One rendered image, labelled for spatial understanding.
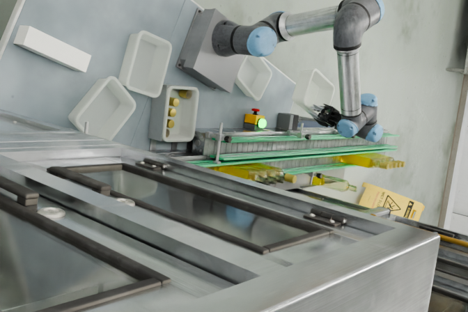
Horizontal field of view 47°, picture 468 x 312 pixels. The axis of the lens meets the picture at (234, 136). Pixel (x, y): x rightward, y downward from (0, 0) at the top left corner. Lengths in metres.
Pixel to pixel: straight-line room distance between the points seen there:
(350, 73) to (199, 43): 0.63
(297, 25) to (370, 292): 1.60
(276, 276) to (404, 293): 0.26
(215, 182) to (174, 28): 1.28
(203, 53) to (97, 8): 0.47
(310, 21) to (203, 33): 0.43
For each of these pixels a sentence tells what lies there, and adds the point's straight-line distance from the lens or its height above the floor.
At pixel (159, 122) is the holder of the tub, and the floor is 0.81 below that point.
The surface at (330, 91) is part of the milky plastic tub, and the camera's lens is 2.54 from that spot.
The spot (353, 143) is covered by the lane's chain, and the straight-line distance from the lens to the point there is 3.34.
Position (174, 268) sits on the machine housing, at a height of 1.98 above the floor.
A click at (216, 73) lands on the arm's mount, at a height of 0.85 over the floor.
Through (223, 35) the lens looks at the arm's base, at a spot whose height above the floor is 0.91.
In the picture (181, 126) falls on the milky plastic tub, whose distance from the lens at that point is 2.28.
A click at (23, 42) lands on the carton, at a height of 0.81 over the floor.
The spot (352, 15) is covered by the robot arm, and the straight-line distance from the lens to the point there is 1.91.
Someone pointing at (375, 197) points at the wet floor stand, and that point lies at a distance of 5.57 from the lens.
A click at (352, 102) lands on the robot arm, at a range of 2.02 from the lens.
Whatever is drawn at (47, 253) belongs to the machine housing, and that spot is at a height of 1.87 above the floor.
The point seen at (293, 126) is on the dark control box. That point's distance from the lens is 2.83.
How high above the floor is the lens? 2.38
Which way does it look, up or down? 39 degrees down
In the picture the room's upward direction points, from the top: 103 degrees clockwise
